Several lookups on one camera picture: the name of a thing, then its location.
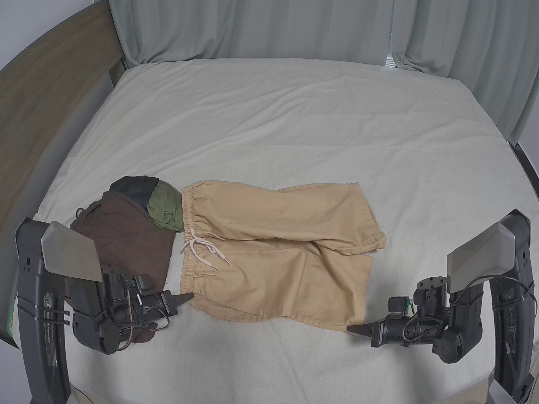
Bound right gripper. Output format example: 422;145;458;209
370;318;412;348

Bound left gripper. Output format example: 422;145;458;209
142;291;180;317

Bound beige shorts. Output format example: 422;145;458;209
180;179;387;327

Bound bed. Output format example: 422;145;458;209
0;0;539;404

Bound brown garment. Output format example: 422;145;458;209
69;192;175;344

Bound green garment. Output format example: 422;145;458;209
147;182;184;232

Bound black garment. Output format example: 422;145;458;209
110;176;161;209

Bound pale grey-green curtain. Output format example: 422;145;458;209
391;0;539;143
103;0;396;70

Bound black cable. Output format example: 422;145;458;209
145;315;172;332

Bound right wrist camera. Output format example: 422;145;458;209
388;296;411;315

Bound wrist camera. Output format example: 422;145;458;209
388;296;411;315
134;274;155;296

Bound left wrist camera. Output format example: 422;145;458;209
134;274;155;296

